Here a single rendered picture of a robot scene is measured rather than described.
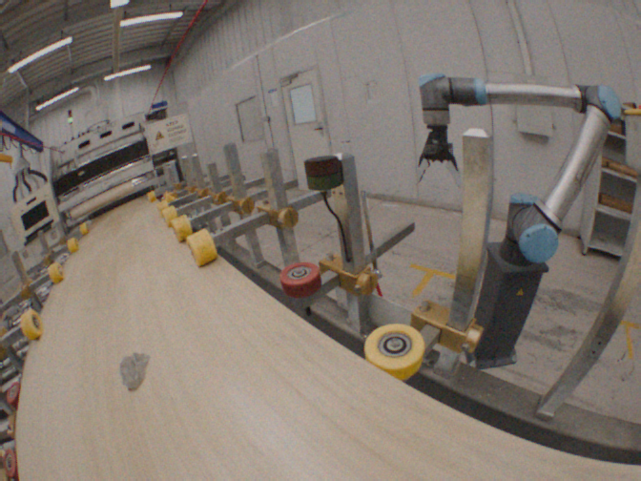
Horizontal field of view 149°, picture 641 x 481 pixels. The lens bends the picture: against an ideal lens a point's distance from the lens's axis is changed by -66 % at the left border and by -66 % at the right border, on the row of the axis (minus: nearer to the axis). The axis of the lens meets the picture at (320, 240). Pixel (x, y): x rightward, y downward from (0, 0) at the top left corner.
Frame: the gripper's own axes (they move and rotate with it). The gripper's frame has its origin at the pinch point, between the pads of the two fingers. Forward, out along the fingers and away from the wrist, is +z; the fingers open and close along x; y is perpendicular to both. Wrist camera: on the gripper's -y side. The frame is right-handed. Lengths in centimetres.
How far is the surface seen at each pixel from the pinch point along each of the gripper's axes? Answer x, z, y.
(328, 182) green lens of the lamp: 1, -14, -51
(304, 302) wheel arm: 7, 9, -56
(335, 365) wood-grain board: -12, 4, -67
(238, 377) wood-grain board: -3, 4, -77
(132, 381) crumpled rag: 7, 2, -92
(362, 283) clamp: -0.7, 7.9, -46.7
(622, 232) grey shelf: -184, 73, 225
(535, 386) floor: -68, 94, 12
